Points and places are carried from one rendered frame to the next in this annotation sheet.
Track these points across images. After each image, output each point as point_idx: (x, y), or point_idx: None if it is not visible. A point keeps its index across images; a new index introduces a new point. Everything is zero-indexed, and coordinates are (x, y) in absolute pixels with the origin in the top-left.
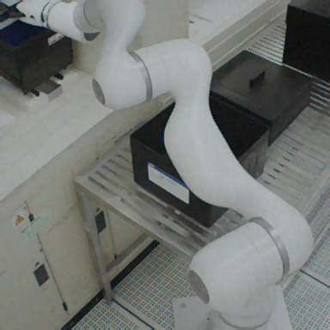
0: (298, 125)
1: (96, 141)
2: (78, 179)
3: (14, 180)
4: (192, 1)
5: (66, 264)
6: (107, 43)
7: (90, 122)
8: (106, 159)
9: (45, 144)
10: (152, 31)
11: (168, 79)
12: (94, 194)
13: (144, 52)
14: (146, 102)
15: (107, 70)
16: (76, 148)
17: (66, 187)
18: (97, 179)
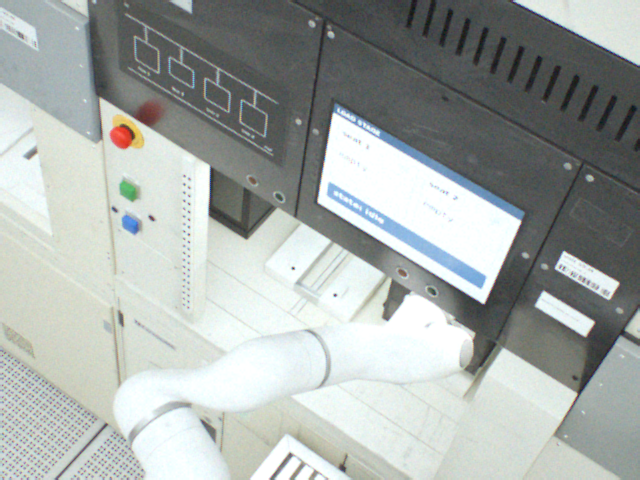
0: None
1: (349, 453)
2: (287, 440)
3: (234, 344)
4: None
5: (243, 468)
6: (175, 372)
7: (359, 432)
8: (330, 475)
9: None
10: (467, 476)
11: (143, 463)
12: (259, 467)
13: (168, 422)
14: None
15: (131, 382)
16: (316, 421)
17: (284, 428)
18: (288, 467)
